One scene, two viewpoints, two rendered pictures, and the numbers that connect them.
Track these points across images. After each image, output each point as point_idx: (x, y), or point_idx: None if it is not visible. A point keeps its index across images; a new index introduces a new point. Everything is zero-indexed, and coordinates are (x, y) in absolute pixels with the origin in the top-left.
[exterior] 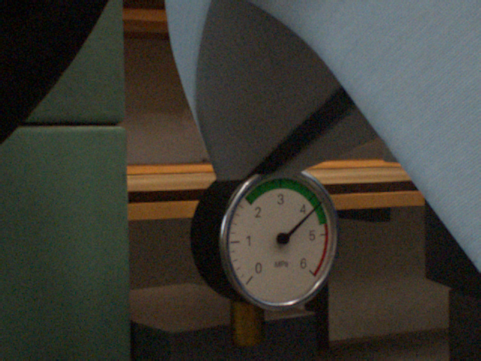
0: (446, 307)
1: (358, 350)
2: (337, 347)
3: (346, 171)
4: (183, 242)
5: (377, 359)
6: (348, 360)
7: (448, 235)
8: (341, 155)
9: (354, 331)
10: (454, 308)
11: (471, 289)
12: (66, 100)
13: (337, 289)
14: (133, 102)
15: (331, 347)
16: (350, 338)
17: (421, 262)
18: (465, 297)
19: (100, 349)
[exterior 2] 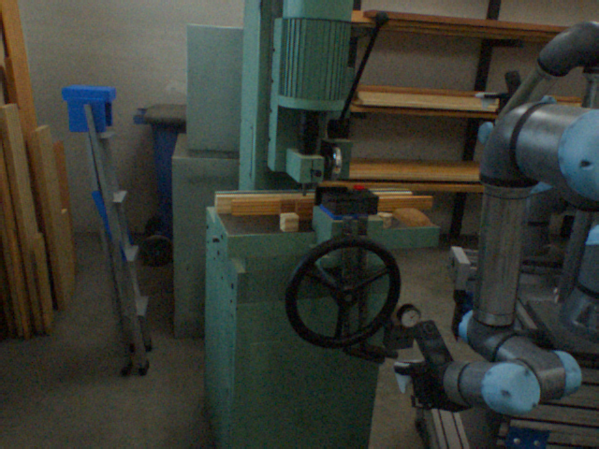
0: None
1: (471, 240)
2: (462, 237)
3: (476, 176)
4: None
5: (477, 247)
6: (465, 245)
7: (457, 293)
8: (480, 157)
9: (472, 231)
10: (455, 309)
11: (458, 308)
12: (380, 289)
13: (468, 213)
14: (392, 131)
15: (460, 237)
16: (470, 234)
17: None
18: (457, 308)
19: None
